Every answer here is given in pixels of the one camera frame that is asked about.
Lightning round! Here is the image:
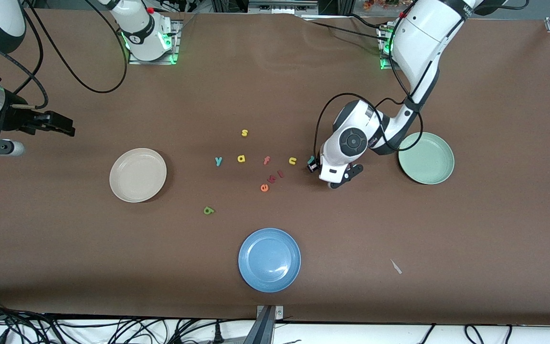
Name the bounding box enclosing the beige round plate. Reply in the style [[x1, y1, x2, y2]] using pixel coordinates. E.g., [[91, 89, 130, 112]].
[[109, 148, 167, 203]]

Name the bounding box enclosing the brown table cover sheet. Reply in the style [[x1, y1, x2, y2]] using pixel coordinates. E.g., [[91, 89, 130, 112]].
[[0, 9, 550, 326]]

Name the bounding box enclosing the blue round plate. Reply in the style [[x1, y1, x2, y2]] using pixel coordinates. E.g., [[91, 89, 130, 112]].
[[238, 228, 301, 293]]

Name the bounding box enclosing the green round plate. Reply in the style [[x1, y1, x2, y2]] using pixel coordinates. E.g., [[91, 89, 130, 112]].
[[398, 132, 455, 185]]

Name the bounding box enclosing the grey power strip box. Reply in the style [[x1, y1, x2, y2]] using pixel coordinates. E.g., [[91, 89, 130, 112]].
[[248, 0, 319, 13]]

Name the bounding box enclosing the orange floral object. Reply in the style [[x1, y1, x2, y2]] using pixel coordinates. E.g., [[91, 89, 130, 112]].
[[362, 0, 401, 11]]

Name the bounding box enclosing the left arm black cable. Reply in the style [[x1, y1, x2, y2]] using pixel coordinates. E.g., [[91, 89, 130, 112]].
[[314, 93, 440, 161]]

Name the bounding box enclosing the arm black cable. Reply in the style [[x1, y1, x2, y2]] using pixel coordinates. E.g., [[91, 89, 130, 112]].
[[314, 93, 440, 161], [0, 0, 128, 111]]

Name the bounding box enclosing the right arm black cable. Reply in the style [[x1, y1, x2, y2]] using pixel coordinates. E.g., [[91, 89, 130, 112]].
[[0, 0, 128, 111]]

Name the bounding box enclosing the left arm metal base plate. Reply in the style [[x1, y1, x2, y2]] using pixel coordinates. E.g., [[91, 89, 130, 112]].
[[378, 26, 402, 71]]

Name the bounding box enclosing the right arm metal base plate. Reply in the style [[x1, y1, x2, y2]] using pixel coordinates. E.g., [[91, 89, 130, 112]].
[[128, 19, 180, 65]]

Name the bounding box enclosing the black base supply cable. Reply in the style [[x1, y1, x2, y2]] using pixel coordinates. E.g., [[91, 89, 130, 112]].
[[347, 12, 392, 30], [309, 20, 384, 43]]

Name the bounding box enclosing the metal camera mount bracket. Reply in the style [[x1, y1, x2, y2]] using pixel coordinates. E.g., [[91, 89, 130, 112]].
[[244, 305, 284, 344]]

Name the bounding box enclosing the looped black floor cable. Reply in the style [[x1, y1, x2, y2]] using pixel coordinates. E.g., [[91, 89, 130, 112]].
[[464, 324, 486, 344]]

